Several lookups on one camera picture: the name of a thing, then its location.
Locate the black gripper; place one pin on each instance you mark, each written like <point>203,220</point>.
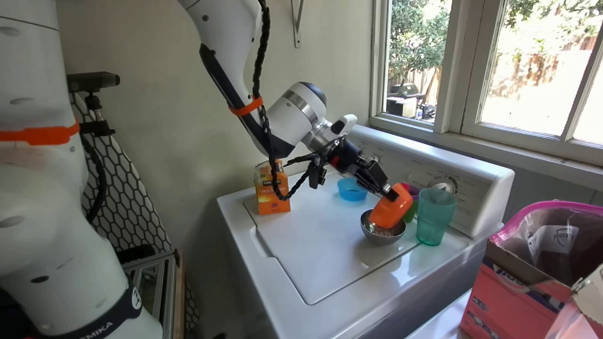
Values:
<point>352,163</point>

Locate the orange plastic bowl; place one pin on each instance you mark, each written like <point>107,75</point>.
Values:
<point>393,214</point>

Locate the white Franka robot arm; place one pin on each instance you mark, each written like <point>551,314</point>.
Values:
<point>39,190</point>

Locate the blue plastic bowl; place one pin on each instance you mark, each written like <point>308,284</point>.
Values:
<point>352,192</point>

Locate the silver metal bowl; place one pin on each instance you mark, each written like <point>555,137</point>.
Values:
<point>380,239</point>

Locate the teal plastic cup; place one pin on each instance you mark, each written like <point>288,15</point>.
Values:
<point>435,218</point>

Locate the white washing machine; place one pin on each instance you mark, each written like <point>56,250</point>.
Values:
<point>327,265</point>

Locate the orange Kirkland box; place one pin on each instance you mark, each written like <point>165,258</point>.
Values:
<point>269,199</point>

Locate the white framed window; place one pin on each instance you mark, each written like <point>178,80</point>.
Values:
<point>502,69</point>

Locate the pink storage bin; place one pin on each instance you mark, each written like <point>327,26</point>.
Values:
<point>510,303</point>

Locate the honeycomb mesh ironing board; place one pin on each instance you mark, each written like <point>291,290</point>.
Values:
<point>125,195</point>

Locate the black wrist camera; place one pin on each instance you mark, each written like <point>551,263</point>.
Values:
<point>318,173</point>

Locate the metal frame rack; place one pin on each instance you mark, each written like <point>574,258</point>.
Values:
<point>154,284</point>

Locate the black camera on stand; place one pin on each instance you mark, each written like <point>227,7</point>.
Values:
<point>93,82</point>

